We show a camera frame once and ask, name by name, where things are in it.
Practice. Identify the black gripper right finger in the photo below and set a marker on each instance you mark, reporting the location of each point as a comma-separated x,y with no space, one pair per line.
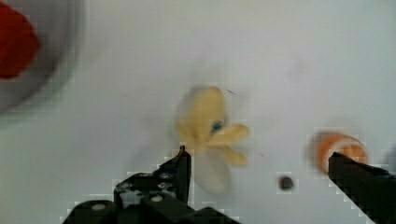
371,188

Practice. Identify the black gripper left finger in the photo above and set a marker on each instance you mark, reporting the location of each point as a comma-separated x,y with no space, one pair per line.
172,177

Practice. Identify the yellow plush banana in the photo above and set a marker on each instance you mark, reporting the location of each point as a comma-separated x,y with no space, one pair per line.
203,132

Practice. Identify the orange slice toy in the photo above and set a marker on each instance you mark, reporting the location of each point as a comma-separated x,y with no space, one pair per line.
325,144

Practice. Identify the red ketchup bottle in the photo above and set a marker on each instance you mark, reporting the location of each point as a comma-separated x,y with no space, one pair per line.
19,43

